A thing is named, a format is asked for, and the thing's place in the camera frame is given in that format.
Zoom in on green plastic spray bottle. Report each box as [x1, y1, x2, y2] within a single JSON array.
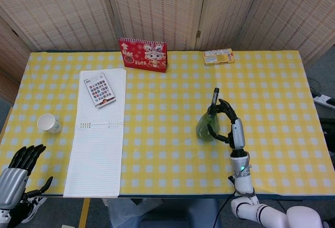
[[196, 87, 221, 142]]

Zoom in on black cable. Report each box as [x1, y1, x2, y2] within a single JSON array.
[[213, 196, 234, 228]]

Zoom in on flat yellow cardboard box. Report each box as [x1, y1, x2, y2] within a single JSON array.
[[203, 50, 236, 66]]

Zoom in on white lined spiral notebook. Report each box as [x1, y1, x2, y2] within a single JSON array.
[[63, 68, 127, 198]]

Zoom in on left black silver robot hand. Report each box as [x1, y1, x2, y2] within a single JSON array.
[[0, 144, 54, 211]]

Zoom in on red 2026 desk calendar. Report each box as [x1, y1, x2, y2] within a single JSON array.
[[119, 37, 168, 73]]

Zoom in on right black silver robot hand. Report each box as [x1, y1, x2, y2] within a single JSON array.
[[207, 98, 249, 158]]

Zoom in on small card booklet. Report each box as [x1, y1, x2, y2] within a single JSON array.
[[83, 72, 117, 109]]

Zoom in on beige woven folding screen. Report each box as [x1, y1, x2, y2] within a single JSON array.
[[0, 0, 335, 82]]

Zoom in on white power strip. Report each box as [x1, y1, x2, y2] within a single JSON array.
[[313, 94, 335, 109]]

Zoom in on grey blue robot body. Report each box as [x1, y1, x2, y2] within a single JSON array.
[[108, 198, 220, 228]]

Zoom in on white paper cup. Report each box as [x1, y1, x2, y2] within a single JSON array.
[[37, 113, 62, 134]]

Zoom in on yellow white checkered tablecloth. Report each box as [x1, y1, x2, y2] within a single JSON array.
[[0, 51, 335, 197]]

